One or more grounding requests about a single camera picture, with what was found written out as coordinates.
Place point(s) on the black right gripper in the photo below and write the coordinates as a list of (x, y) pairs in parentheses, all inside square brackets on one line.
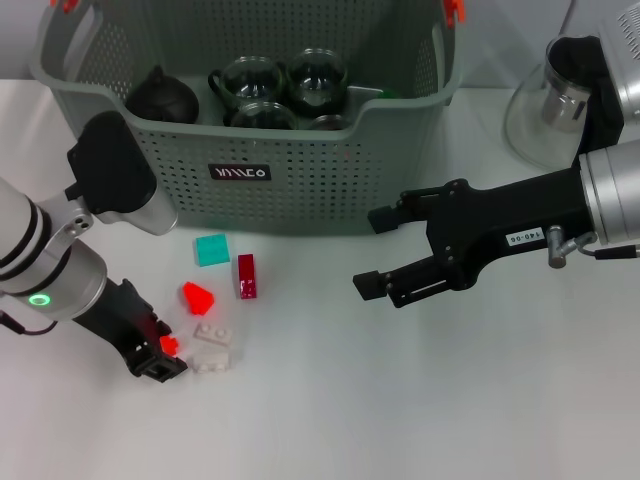
[(500, 230)]

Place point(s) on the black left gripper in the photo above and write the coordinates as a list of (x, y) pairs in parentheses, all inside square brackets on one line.
[(115, 320)]

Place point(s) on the small red toy brick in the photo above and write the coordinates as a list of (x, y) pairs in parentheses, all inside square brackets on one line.
[(170, 345)]

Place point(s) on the glass teacup with black base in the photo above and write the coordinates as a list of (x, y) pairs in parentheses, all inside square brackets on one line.
[(329, 123), (262, 117), (317, 80), (247, 80)]

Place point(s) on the green toy brick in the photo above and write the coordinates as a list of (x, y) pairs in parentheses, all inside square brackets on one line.
[(389, 92)]

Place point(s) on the grey perforated storage bin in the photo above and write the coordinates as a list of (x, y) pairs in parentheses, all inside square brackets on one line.
[(325, 190)]

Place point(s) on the white flat toy brick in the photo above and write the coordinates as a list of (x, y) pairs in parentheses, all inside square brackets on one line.
[(216, 334), (210, 363)]

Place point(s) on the red sloped toy brick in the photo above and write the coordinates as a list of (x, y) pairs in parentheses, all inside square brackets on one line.
[(200, 299)]

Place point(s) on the teal toy brick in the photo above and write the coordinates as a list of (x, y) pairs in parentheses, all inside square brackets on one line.
[(212, 250)]

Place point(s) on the dark red toy brick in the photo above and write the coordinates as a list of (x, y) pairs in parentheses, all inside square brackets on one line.
[(247, 275)]

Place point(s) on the black ceramic teapot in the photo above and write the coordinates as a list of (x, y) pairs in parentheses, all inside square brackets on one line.
[(162, 102)]

